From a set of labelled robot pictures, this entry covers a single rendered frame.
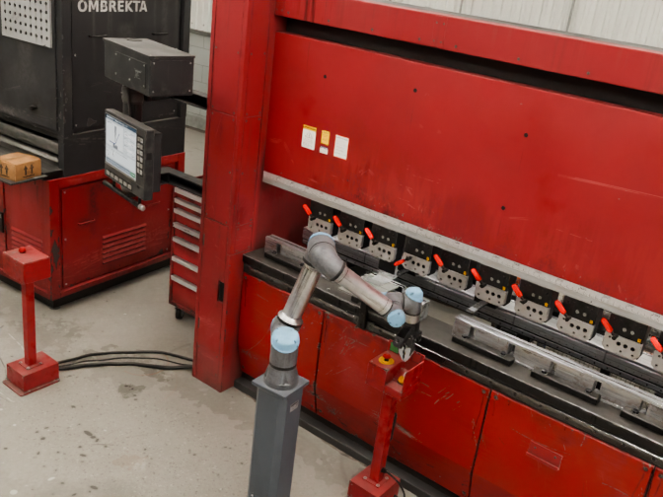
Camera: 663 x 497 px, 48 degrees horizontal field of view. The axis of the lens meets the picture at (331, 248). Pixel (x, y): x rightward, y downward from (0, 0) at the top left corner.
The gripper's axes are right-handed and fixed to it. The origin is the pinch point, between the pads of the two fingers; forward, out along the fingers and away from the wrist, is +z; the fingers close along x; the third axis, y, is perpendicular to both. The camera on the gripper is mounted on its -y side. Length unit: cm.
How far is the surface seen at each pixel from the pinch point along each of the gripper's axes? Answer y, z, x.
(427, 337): 20.4, -2.1, 0.4
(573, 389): 27, -5, -68
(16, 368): -77, 65, 203
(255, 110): 28, -82, 122
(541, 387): 22, -2, -56
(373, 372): -6.1, 9.4, 11.5
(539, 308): 33, -32, -44
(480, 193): 37, -72, -7
